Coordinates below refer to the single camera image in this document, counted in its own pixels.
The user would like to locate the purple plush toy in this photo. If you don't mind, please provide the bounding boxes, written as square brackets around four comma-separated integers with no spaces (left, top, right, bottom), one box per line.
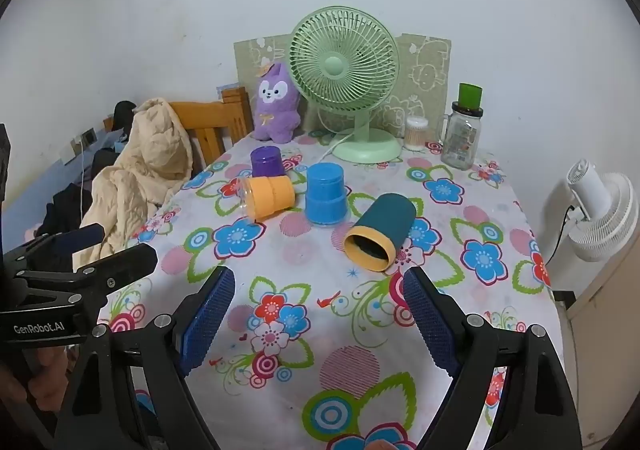
[251,61,302,142]

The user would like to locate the blue bed sheet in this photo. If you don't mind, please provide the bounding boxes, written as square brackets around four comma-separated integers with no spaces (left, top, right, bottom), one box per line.
[0,160,101,251]

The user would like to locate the purple cup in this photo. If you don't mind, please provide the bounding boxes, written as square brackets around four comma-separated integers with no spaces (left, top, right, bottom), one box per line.
[250,146,287,178]

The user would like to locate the white fan cable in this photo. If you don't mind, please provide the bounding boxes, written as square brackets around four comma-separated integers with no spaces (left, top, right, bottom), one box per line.
[320,127,356,162]

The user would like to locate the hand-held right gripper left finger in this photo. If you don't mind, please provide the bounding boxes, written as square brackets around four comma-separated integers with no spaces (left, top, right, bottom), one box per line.
[54,266,236,450]

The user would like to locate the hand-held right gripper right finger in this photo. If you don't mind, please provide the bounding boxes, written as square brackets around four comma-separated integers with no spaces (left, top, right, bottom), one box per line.
[402,266,583,450]

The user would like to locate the teal cup with yellow rim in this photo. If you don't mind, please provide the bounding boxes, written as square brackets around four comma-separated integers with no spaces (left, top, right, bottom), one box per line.
[343,193,417,273]

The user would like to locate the wooden chair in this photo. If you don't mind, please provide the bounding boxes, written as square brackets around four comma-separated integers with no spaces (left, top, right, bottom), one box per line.
[167,86,255,171]

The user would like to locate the white fan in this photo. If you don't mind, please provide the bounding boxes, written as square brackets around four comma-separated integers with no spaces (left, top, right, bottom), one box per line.
[565,159,640,262]

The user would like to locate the cotton swab container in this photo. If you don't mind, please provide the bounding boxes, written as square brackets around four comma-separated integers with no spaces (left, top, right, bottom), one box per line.
[404,115,430,151]

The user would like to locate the person's left hand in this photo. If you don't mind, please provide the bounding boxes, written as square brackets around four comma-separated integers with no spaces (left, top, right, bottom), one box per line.
[25,347,76,411]

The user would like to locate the beige printed board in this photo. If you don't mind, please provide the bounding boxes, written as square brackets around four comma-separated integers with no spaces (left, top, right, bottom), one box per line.
[233,33,453,141]

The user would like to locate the floral tablecloth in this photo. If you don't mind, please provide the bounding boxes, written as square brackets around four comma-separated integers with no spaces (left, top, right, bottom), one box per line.
[97,127,566,450]

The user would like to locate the wall socket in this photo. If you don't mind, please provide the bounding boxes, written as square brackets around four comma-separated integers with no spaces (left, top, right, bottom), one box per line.
[60,127,98,163]

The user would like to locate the black fan cable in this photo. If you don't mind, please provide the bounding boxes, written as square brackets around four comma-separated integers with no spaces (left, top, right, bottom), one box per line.
[545,204,576,266]

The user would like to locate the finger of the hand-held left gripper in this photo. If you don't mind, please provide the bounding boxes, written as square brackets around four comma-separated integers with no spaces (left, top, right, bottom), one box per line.
[5,223,106,276]
[15,243,158,316]

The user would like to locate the dark clothes pile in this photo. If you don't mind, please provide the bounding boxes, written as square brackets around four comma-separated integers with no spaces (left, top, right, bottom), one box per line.
[37,150,116,271]

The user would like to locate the beige quilt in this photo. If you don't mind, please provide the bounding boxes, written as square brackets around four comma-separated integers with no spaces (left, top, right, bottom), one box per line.
[72,98,193,271]

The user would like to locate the green desk fan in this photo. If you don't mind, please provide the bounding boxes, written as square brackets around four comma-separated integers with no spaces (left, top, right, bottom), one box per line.
[289,6,403,163]

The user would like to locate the glass jar with green lid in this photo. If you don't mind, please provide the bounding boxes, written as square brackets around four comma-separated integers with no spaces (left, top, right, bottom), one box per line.
[440,83,486,170]

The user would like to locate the beige cabinet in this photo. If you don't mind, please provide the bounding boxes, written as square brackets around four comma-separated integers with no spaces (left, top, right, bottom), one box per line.
[565,240,640,450]

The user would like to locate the orange cup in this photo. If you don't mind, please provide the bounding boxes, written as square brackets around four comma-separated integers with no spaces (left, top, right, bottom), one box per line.
[239,175,297,222]

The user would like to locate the blue cup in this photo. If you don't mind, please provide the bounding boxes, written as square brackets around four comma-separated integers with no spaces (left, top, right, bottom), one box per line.
[305,162,348,226]

